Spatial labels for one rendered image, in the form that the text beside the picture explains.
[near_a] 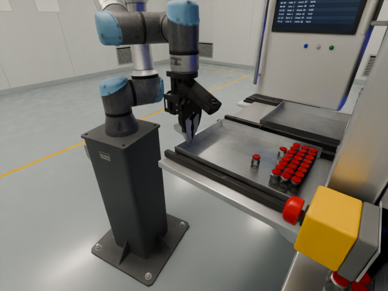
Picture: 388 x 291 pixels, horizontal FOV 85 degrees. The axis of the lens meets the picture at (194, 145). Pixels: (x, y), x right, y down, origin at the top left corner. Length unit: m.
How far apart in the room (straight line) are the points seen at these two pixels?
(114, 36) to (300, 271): 0.61
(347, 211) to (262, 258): 1.19
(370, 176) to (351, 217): 0.07
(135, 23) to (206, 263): 1.25
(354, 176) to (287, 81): 1.10
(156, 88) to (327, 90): 0.90
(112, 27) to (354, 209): 0.58
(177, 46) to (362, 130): 0.40
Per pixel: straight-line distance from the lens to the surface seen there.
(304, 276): 0.44
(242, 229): 1.60
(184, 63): 0.56
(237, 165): 0.61
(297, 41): 1.38
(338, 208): 0.33
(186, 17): 0.55
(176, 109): 0.60
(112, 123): 0.98
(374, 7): 1.09
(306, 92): 1.40
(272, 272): 1.47
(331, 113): 1.04
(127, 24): 0.61
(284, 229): 0.49
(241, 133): 0.78
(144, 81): 0.95
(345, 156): 0.36
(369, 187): 0.38
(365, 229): 0.32
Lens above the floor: 1.24
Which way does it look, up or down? 31 degrees down
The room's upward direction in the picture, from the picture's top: straight up
